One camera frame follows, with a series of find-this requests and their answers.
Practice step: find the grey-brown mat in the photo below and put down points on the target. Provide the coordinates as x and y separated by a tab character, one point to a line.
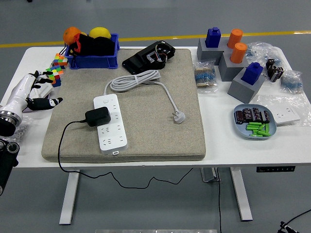
150	136

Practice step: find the dark brown capacitor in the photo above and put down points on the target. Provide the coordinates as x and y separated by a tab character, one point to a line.
265	116
239	117
247	114
256	114

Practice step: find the orange cylinder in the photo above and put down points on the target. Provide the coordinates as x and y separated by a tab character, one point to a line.
238	53
235	38

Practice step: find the black table control panel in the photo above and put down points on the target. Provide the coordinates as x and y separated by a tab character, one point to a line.
275	169

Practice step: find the white table leg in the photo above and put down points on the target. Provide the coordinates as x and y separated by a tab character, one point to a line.
69	199
240	194

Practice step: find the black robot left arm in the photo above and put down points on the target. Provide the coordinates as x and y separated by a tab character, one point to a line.
7	157

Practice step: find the small bag of blue parts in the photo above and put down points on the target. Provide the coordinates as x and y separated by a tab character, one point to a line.
291	82

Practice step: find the clear bag around socket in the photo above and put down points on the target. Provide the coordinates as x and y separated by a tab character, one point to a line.
267	100

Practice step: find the white power strip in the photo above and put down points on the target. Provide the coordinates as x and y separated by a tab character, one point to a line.
111	138

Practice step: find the blue-grey plate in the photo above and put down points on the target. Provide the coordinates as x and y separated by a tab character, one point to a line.
240	129

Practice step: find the large clear plastic bag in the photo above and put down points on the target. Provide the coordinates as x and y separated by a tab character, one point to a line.
262	52

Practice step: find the white wall socket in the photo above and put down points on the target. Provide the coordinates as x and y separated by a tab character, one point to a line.
286	115

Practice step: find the blue peg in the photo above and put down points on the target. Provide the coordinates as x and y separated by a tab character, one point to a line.
252	74
213	37

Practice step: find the black capacitor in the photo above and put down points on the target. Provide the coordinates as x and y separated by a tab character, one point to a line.
272	72
280	72
270	63

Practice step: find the black plug adapter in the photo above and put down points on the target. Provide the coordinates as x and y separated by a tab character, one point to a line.
98	116

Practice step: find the small colourful puzzle cube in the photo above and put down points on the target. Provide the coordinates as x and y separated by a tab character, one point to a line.
60	60

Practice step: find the silver under-table bracket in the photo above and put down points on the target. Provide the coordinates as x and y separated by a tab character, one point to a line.
209	174

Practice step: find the black electronic housing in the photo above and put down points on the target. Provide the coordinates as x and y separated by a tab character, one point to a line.
138	61

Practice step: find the yellow lemon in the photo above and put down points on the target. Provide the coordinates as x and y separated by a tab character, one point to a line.
99	32

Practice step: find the grey block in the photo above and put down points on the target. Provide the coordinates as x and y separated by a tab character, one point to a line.
240	92
206	54
228	71

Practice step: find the large colourful puzzle cube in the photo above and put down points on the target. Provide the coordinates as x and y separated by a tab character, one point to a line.
57	74

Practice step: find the blue plastic bin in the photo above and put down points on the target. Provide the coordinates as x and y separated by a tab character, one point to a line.
92	61

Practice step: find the clear bag of screws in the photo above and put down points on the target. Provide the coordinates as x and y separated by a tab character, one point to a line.
23	131

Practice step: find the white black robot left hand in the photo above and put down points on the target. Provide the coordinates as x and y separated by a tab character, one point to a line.
19	89

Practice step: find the clear bag of resistors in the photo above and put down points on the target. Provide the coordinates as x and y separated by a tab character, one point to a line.
205	77

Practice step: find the white wall switch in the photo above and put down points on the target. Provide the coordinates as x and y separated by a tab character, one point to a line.
45	91

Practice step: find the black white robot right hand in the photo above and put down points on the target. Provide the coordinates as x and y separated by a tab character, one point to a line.
286	227

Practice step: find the green battery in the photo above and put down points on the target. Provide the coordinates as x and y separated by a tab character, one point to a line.
257	131
256	135
267	129
252	127
253	123
261	127

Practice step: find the orange fruit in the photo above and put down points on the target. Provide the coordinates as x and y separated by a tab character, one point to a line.
70	34

